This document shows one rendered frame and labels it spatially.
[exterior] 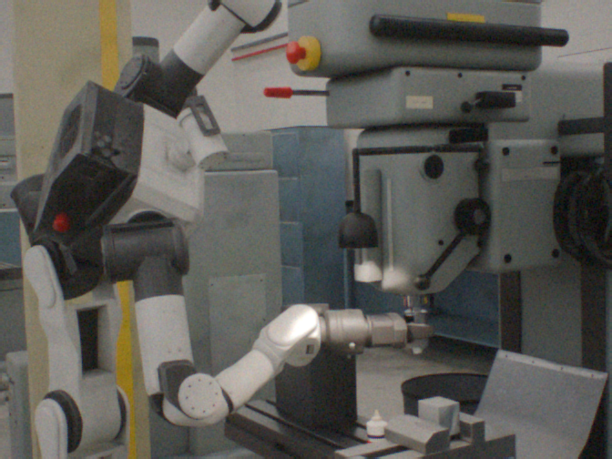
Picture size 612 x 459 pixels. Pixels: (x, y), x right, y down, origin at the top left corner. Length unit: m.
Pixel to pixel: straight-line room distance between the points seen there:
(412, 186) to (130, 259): 0.52
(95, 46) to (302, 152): 5.84
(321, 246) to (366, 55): 7.60
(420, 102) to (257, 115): 9.56
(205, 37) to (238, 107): 9.73
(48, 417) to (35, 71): 1.51
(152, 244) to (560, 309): 0.89
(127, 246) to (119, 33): 1.79
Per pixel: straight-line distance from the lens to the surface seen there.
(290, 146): 9.06
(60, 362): 2.04
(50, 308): 2.00
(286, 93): 1.69
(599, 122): 1.78
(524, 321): 2.07
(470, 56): 1.67
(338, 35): 1.56
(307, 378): 2.07
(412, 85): 1.59
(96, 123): 1.72
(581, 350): 1.96
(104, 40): 3.29
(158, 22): 11.36
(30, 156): 3.18
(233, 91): 11.67
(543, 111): 1.82
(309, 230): 9.00
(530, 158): 1.78
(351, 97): 1.68
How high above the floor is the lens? 1.55
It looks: 4 degrees down
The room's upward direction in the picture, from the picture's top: 2 degrees counter-clockwise
